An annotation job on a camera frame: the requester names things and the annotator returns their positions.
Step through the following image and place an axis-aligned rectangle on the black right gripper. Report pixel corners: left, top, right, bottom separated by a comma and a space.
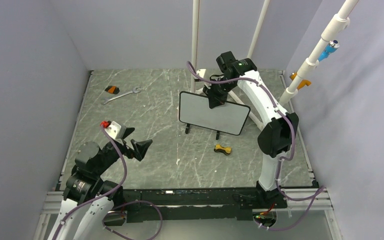
203, 76, 237, 109

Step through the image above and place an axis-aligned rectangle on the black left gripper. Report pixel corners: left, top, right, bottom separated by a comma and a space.
94, 127, 152, 176

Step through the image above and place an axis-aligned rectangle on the white whiteboard black frame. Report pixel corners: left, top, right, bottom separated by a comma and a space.
179, 91, 251, 136

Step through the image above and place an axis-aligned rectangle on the yellow black round eraser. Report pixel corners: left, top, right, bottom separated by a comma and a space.
213, 144, 232, 156

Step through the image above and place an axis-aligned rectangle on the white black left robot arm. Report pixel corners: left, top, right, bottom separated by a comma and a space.
48, 121, 153, 240

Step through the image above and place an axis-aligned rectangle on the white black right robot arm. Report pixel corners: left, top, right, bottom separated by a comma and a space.
203, 51, 299, 208

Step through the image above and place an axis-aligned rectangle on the silver open-end wrench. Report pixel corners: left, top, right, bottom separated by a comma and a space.
101, 86, 142, 105

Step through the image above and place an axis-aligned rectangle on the black orange small tool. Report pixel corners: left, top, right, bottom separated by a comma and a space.
104, 85, 120, 95

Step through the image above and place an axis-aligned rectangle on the orange clip on pipe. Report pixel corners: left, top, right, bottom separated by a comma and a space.
289, 72, 312, 91

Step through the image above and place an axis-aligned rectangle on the blue clip on pipe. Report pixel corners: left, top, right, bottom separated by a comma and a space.
318, 39, 340, 62

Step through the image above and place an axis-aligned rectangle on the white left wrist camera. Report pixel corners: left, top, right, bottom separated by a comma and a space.
100, 121, 127, 140

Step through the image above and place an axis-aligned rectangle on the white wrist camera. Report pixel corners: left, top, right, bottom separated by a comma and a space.
195, 68, 209, 82
100, 121, 127, 140

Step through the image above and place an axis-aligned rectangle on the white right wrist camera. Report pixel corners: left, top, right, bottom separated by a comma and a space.
195, 68, 209, 82

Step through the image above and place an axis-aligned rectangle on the metal wire whiteboard stand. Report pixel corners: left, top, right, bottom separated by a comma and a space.
184, 123, 221, 140

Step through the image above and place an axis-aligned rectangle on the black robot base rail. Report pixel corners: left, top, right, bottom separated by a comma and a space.
103, 186, 288, 226

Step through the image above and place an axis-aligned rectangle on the white PVC pipe frame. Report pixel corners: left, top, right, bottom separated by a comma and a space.
189, 0, 360, 132

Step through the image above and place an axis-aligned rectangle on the aluminium extrusion rail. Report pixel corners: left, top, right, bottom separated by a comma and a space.
284, 188, 334, 211

